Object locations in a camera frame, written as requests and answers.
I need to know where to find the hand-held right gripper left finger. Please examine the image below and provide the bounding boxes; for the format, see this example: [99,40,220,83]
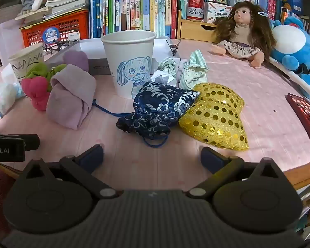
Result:
[22,144,123,199]

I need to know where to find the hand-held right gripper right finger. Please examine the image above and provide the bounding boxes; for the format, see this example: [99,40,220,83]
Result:
[186,147,286,199]

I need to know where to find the gold sequin pouch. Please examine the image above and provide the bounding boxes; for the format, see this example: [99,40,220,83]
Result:
[179,83,249,151]

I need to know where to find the mauve cloth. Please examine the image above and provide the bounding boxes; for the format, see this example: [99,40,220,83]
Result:
[46,64,97,131]

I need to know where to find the navy floral drawstring pouch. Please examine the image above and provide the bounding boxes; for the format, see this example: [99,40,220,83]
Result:
[92,81,200,148]

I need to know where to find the green plush toy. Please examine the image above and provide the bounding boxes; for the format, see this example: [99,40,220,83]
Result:
[25,62,68,91]

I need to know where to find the green striped cloth pouch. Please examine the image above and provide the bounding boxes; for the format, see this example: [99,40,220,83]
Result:
[179,50,210,89]

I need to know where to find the purple plush toy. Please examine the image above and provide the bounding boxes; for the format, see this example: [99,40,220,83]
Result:
[62,50,90,73]

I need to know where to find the grey cardboard box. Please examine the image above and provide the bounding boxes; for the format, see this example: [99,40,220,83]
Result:
[45,38,182,76]

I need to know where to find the pink tablecloth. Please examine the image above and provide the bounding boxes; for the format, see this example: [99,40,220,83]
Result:
[0,37,310,186]

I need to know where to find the paper cup with squiggle lines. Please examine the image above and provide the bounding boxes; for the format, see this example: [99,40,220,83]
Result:
[8,43,44,83]

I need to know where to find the white folded paper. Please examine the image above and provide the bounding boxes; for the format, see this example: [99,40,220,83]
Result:
[149,70,178,87]

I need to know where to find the white board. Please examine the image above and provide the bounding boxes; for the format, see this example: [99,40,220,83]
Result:
[0,20,25,66]

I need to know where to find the dark red calculator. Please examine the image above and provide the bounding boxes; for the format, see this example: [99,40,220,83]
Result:
[286,93,310,151]

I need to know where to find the white paper cup dog drawing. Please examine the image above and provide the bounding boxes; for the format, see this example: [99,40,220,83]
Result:
[101,30,157,99]

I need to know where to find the black eyeglasses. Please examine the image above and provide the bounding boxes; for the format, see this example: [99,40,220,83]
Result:
[42,40,80,55]

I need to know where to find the wooden drawer box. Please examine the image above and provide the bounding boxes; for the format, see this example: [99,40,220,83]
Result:
[177,10,223,43]

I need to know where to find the grey storage box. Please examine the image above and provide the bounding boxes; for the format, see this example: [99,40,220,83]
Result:
[0,4,24,24]

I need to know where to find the brown-haired doll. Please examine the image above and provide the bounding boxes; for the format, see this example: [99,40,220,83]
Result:
[212,1,277,68]

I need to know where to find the red plastic basket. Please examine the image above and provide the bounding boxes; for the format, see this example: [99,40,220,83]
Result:
[21,10,90,48]

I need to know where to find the blue and white plush toy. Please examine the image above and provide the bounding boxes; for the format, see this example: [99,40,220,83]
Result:
[269,16,310,99]

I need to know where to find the grey plush toy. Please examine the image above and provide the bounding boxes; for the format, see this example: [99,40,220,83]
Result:
[21,0,42,13]

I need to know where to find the white printed carton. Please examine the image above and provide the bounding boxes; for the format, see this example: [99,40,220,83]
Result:
[204,2,235,24]

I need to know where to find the red beverage can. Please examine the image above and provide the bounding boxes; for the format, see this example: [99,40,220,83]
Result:
[187,0,205,22]

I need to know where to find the row of tall books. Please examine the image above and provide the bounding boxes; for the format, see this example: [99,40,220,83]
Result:
[89,0,179,40]

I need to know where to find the white rail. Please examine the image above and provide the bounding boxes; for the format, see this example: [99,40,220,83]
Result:
[268,56,310,99]

